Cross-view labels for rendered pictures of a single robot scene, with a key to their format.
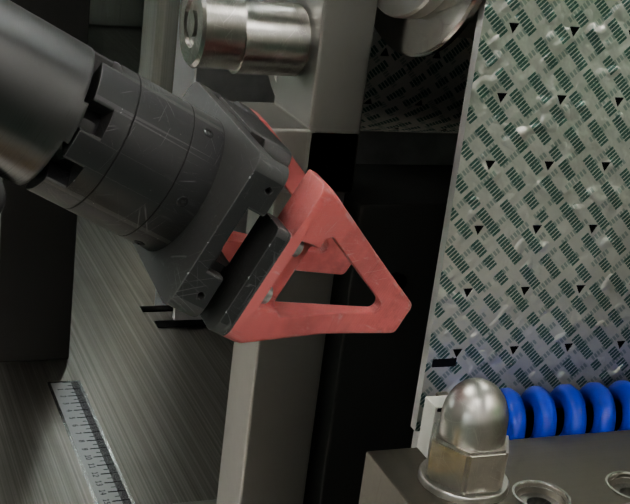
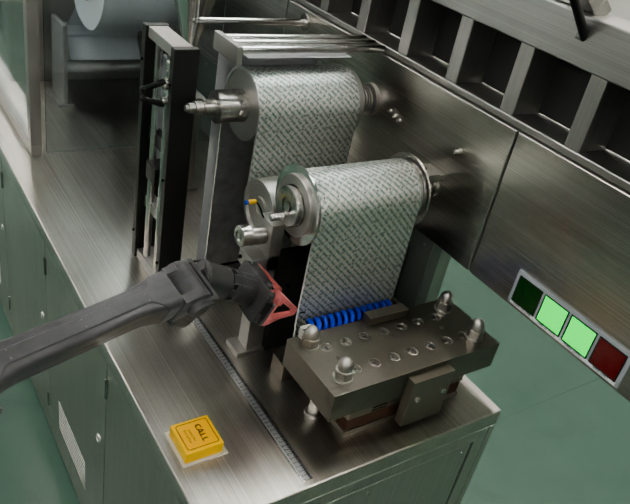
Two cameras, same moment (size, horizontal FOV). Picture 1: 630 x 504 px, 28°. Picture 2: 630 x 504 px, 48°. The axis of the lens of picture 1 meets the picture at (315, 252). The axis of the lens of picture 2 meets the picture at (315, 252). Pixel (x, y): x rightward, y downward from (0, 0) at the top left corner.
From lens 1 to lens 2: 79 cm
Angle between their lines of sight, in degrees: 18
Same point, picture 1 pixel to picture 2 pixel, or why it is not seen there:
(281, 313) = (271, 317)
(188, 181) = (252, 295)
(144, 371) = not seen: hidden behind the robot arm
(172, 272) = (250, 314)
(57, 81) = (228, 282)
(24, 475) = (182, 332)
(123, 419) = not seen: hidden behind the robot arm
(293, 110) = (262, 250)
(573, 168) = (332, 268)
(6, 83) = (219, 286)
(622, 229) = (343, 277)
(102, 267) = not seen: hidden behind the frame
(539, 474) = (325, 340)
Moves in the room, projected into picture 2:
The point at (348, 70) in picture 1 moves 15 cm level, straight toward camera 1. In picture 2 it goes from (277, 243) to (286, 291)
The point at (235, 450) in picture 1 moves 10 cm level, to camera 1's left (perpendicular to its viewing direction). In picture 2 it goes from (245, 327) to (195, 324)
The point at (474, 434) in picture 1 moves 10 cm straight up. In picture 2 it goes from (312, 338) to (322, 292)
